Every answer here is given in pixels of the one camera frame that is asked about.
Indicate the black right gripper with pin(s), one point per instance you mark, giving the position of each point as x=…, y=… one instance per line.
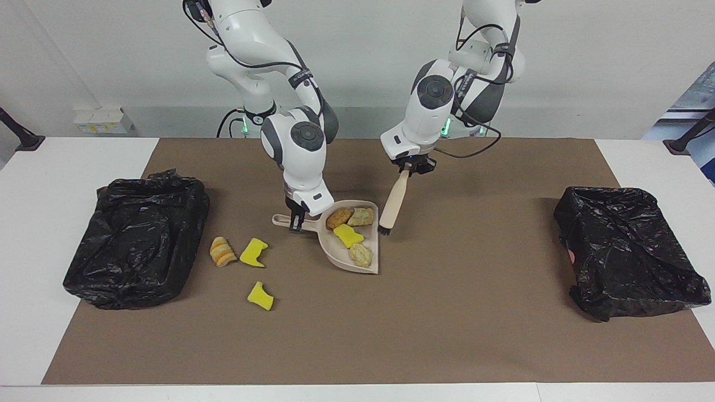
x=295, y=209

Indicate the pale cut bread chunk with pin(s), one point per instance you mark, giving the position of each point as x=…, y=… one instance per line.
x=362, y=216

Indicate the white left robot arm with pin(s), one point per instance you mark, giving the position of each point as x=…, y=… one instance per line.
x=424, y=111

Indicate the blue glass partition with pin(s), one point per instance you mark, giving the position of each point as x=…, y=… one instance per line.
x=701, y=95

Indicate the beige plastic dustpan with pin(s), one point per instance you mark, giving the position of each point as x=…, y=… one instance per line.
x=370, y=237

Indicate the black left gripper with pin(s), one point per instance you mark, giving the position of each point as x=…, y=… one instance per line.
x=416, y=163

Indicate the small yellow sponge piece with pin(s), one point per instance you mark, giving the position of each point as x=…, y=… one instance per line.
x=260, y=296

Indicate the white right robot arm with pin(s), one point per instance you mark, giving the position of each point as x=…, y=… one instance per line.
x=296, y=156

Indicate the striped croissant bread piece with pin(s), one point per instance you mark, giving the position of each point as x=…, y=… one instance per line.
x=222, y=252

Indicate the brown bread roll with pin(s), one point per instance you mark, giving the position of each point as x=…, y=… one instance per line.
x=339, y=218

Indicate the black stand foot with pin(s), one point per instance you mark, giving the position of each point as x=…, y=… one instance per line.
x=678, y=146
x=25, y=139

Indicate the black bag lined bin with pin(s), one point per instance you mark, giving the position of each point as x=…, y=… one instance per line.
x=134, y=245
x=625, y=251

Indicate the pale crusty bread chunk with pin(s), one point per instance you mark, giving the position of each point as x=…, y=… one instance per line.
x=361, y=255

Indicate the notched yellow sponge piece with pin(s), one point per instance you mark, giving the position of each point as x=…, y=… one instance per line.
x=254, y=251

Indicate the beige hand brush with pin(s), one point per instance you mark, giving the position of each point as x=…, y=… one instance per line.
x=394, y=201

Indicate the brown table mat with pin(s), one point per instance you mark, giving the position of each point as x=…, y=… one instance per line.
x=503, y=335

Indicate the green and yellow sponge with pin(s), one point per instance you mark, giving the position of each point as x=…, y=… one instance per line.
x=347, y=235

